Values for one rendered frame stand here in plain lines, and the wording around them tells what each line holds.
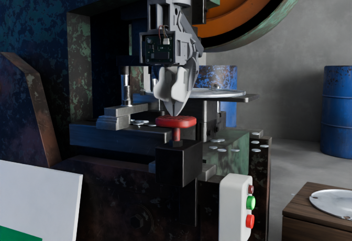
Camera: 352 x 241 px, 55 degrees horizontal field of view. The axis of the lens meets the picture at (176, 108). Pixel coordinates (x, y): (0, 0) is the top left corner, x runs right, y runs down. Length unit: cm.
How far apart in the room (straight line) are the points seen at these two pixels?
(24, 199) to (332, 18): 376
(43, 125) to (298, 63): 356
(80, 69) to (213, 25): 55
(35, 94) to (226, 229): 62
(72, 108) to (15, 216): 33
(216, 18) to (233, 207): 82
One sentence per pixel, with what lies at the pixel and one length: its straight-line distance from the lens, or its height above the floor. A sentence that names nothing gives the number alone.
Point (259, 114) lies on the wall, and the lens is 435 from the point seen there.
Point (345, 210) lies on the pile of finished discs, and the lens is 139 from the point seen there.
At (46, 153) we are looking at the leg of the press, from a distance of 99.
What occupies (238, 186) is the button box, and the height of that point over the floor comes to 62.
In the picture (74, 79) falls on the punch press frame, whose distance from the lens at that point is 100.
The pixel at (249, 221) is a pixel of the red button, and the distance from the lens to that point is 74.
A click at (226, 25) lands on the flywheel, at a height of 101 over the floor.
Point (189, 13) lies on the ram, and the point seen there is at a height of 102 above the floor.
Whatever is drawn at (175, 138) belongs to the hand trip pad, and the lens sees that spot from 65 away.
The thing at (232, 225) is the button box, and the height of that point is 54.
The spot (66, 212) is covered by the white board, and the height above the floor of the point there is 49.
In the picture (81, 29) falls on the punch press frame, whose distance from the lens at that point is 103.
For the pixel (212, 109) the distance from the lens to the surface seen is 98.
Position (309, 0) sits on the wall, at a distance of 429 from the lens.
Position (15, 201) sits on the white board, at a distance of 106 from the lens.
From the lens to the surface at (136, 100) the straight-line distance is 100.
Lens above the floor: 85
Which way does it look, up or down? 7 degrees down
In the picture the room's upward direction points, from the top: straight up
